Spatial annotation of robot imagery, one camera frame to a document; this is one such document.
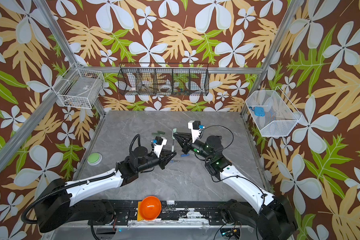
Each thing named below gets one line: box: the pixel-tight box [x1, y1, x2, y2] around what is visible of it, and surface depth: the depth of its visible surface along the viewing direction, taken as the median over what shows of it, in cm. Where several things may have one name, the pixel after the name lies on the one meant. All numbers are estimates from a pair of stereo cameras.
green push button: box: [87, 152, 103, 165], surface depth 95 cm
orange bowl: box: [140, 196, 162, 221], surface depth 76 cm
